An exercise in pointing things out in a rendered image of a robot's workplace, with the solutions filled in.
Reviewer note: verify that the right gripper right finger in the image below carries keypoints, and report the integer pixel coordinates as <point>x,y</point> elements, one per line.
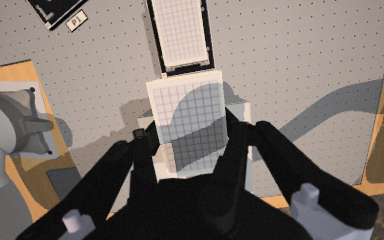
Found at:
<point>328,208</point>

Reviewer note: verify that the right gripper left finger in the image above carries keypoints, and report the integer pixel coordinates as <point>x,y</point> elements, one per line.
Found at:
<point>89,203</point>

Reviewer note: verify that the black rectangular nest pad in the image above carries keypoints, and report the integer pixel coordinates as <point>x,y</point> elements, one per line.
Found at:
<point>53,12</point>

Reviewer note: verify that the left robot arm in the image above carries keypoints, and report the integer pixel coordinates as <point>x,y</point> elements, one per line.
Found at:
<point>18,123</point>

